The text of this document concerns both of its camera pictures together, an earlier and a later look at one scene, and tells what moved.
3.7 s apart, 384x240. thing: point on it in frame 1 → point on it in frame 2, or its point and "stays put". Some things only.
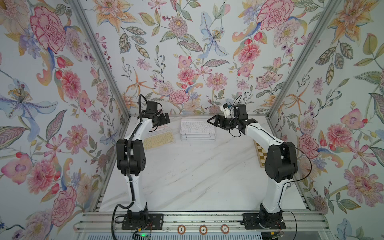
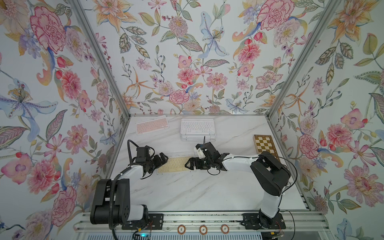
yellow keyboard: (198, 136) stays put
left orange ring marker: (181, 229) stays put
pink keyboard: (198, 137) stays put
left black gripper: (162, 120) → (163, 160)
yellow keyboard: (164, 139) → (175, 164)
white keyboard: (198, 139) stays put
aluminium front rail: (98, 222) stays put
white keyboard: (196, 126) stays put
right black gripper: (218, 118) → (197, 164)
